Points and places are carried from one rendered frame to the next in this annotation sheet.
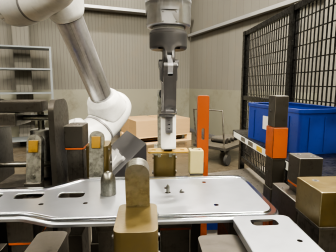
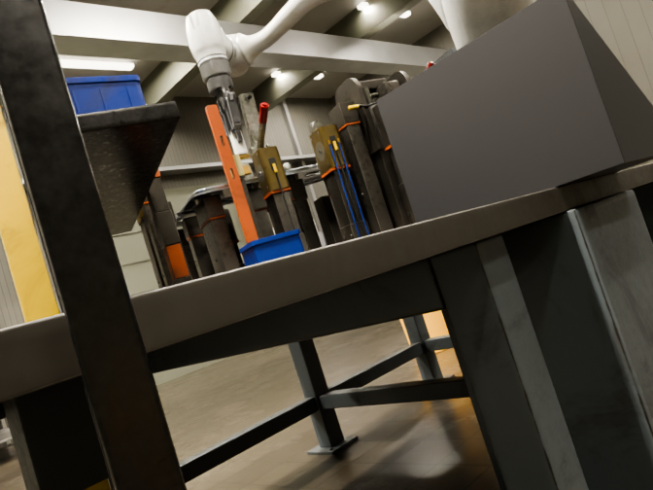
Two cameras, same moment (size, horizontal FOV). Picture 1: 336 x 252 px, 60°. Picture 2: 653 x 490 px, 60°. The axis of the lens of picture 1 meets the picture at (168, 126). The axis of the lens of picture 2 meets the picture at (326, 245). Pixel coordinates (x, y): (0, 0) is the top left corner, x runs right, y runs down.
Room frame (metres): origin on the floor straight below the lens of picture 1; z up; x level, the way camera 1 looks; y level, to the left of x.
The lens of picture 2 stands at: (2.17, -0.48, 0.67)
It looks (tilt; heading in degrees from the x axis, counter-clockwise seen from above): 4 degrees up; 158
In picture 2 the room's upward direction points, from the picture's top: 18 degrees counter-clockwise
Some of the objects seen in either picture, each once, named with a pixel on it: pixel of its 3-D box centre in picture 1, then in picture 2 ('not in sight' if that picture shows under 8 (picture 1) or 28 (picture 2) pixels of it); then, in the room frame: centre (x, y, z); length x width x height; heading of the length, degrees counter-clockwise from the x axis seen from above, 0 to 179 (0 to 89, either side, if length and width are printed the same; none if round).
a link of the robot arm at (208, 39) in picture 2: not in sight; (207, 38); (0.59, 0.01, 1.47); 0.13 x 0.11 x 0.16; 144
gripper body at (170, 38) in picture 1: (168, 54); (223, 94); (0.60, 0.00, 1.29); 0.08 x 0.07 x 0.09; 3
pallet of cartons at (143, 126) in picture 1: (155, 128); not in sight; (6.39, 0.28, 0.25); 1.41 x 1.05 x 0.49; 113
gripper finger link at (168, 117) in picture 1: (169, 120); not in sight; (0.57, 0.00, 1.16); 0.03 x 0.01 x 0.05; 3
